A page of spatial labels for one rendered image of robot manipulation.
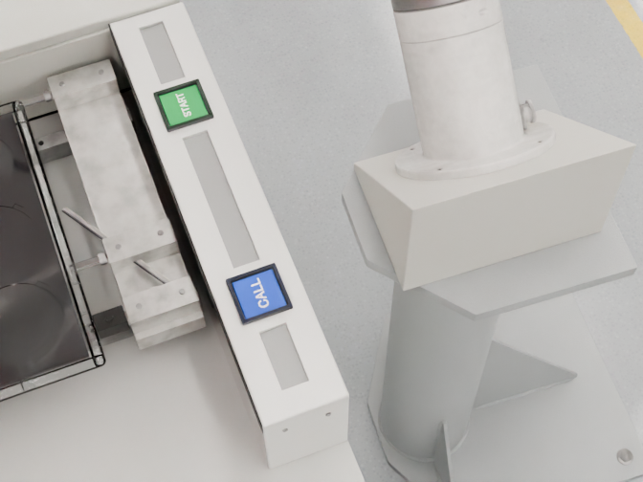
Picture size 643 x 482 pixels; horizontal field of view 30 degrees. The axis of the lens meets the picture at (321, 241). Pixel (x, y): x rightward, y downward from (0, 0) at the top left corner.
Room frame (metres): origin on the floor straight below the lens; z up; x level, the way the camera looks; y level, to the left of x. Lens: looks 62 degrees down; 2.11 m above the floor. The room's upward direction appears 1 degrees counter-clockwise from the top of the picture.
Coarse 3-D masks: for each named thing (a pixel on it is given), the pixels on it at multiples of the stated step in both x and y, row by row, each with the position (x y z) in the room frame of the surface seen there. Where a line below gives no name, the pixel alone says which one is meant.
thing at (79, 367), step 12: (84, 360) 0.51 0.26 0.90; (96, 360) 0.51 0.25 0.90; (48, 372) 0.50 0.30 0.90; (60, 372) 0.50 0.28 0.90; (72, 372) 0.50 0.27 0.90; (84, 372) 0.50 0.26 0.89; (12, 384) 0.48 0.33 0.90; (24, 384) 0.48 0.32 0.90; (36, 384) 0.48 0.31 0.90; (48, 384) 0.48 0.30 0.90; (0, 396) 0.47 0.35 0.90; (12, 396) 0.47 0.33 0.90
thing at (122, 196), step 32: (64, 128) 0.83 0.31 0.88; (96, 128) 0.83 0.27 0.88; (128, 128) 0.83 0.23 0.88; (96, 160) 0.78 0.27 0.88; (128, 160) 0.78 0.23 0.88; (96, 192) 0.74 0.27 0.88; (128, 192) 0.73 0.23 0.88; (128, 224) 0.69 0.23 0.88; (128, 288) 0.61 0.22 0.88; (192, 320) 0.57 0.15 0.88
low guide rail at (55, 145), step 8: (128, 112) 0.87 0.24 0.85; (48, 136) 0.84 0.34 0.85; (56, 136) 0.84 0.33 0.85; (64, 136) 0.84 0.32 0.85; (40, 144) 0.82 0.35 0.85; (48, 144) 0.82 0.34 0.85; (56, 144) 0.82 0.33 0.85; (64, 144) 0.83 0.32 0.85; (40, 152) 0.82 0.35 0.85; (48, 152) 0.82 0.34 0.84; (56, 152) 0.82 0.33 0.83; (64, 152) 0.82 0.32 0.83; (48, 160) 0.82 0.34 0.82
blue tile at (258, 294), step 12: (252, 276) 0.58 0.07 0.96; (264, 276) 0.58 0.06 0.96; (240, 288) 0.56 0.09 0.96; (252, 288) 0.56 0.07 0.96; (264, 288) 0.56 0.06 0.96; (276, 288) 0.56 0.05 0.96; (240, 300) 0.55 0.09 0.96; (252, 300) 0.55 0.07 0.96; (264, 300) 0.55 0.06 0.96; (276, 300) 0.55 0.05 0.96; (252, 312) 0.54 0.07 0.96; (264, 312) 0.54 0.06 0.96
